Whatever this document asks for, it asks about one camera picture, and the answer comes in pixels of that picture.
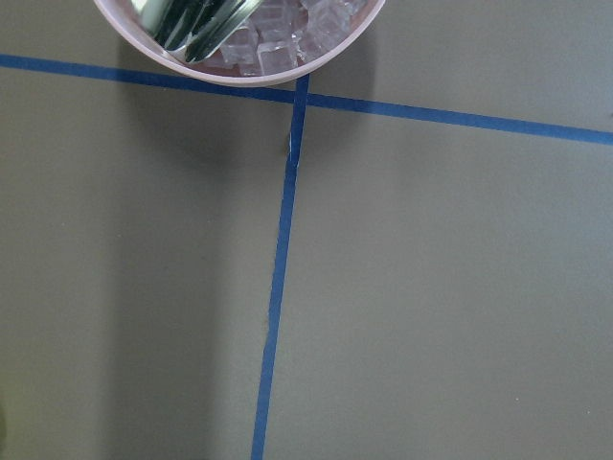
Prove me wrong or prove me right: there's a pink bowl with ice cubes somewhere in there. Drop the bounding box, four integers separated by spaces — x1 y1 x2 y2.
95 1 384 87

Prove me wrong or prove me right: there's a shiny metal scoop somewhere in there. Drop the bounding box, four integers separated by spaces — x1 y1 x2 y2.
131 0 262 63

